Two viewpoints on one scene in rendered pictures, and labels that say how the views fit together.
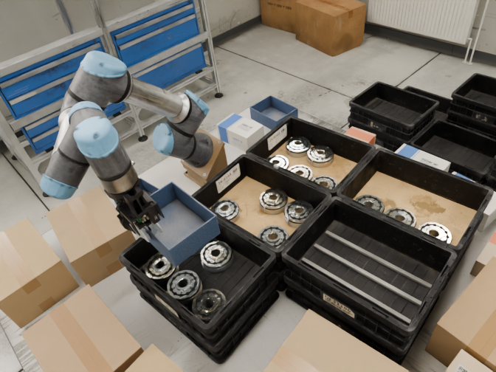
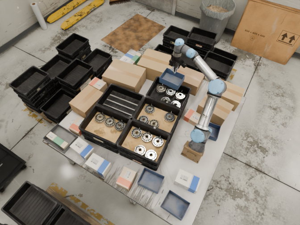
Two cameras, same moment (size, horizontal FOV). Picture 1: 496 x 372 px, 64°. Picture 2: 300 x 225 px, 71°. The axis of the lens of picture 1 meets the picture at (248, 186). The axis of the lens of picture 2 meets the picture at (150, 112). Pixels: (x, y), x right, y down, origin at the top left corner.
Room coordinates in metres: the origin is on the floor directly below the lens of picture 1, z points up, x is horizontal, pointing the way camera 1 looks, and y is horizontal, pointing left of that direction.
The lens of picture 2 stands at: (1.91, -0.53, 2.64)
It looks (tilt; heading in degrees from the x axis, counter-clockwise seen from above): 57 degrees down; 156
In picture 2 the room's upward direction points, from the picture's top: 2 degrees clockwise
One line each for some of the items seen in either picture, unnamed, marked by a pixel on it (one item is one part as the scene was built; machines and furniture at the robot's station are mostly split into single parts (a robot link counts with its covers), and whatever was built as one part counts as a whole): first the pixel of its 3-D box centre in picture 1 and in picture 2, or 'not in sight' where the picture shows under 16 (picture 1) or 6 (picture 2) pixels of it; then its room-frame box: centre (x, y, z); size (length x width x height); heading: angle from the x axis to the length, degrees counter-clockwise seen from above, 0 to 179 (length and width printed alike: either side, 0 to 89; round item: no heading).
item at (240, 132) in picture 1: (240, 132); (187, 181); (1.59, 0.00, 0.74); 0.20 x 0.12 x 0.09; 42
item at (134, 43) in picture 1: (164, 51); not in sight; (2.99, 0.48, 0.60); 0.72 x 0.03 x 0.56; 127
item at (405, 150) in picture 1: (417, 168); (98, 164); (1.16, -0.69, 0.74); 0.20 x 0.12 x 0.09; 39
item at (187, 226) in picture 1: (173, 221); (172, 78); (0.73, 0.21, 1.11); 0.20 x 0.15 x 0.07; 37
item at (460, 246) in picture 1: (412, 194); (105, 123); (0.87, -0.52, 0.92); 0.40 x 0.30 x 0.02; 43
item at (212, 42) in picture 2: not in sight; (199, 47); (-0.28, 1.26, 0.37); 0.42 x 0.34 x 0.46; 37
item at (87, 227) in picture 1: (94, 234); (214, 109); (1.03, 0.60, 0.78); 0.30 x 0.22 x 0.16; 31
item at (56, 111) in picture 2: not in sight; (61, 107); (0.00, -0.99, 0.26); 0.40 x 0.30 x 0.23; 127
